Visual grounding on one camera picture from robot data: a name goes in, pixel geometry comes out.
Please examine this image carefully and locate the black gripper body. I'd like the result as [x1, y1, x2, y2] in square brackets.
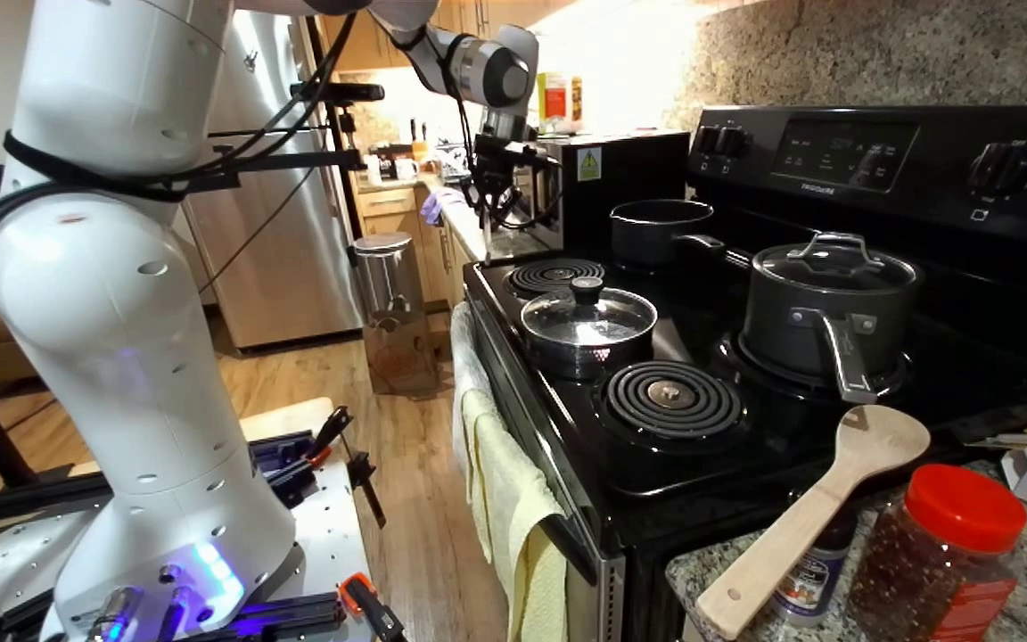
[469, 111, 541, 186]

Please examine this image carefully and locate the black electric stove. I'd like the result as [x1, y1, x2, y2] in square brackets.
[460, 105, 1027, 642]

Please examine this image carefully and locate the dish rack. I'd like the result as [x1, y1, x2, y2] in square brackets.
[430, 135, 482, 188]

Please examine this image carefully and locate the orange bottle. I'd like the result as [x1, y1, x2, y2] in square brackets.
[537, 73, 571, 125]

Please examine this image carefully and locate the wooden base cabinet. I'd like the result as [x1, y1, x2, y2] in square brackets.
[352, 175, 475, 313]

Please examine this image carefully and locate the black microwave oven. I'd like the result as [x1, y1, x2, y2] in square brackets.
[526, 129, 693, 256]

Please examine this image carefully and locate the steel cylinder bin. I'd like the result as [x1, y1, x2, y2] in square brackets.
[348, 231, 417, 330]

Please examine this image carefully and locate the black saucepan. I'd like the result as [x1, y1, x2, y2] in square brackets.
[604, 197, 731, 273]

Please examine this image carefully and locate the silver pan lid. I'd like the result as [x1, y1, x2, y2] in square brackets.
[517, 273, 664, 382]

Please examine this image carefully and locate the brown wooden box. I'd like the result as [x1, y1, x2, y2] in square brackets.
[360, 311, 442, 399]

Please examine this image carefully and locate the stainless steel refrigerator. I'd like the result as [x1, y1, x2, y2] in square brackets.
[179, 9, 363, 355]

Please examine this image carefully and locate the pale yellow hanging towel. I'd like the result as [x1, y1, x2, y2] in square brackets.
[450, 300, 574, 642]

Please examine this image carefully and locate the dark pot with glass lid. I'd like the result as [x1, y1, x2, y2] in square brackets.
[734, 230, 923, 406]

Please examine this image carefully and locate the blue tool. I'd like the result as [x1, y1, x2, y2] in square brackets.
[245, 432, 318, 494]

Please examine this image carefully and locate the white robot mounting table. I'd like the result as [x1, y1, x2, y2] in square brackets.
[0, 395, 379, 642]

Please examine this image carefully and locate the solid wooden spoon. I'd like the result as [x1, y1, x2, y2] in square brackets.
[693, 399, 934, 642]

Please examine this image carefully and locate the small spice bottle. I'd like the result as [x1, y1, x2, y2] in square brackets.
[774, 509, 863, 626]

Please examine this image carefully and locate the black tripod stand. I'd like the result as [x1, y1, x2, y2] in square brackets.
[0, 380, 115, 528]

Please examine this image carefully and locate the red lid plastic jar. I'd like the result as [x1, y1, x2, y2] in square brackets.
[846, 459, 1027, 642]

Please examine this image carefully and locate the black camera stand pole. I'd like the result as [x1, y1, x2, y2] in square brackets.
[295, 11, 363, 244]

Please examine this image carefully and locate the wooden wall cabinet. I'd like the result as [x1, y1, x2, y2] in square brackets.
[321, 0, 576, 75]

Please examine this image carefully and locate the black bar camera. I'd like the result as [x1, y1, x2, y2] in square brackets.
[286, 80, 387, 107]

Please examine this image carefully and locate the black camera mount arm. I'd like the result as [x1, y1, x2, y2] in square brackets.
[195, 139, 374, 200]

